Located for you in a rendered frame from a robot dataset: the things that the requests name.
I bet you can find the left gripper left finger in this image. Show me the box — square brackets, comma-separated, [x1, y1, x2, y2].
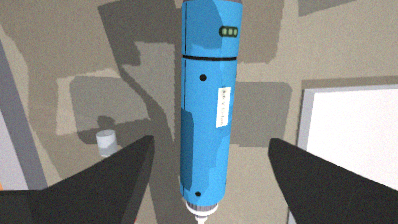
[0, 135, 155, 224]

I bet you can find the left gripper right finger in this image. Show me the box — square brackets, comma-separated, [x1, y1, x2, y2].
[268, 138, 398, 224]

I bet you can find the red hand nut driver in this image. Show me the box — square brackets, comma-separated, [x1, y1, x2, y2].
[96, 130, 118, 157]

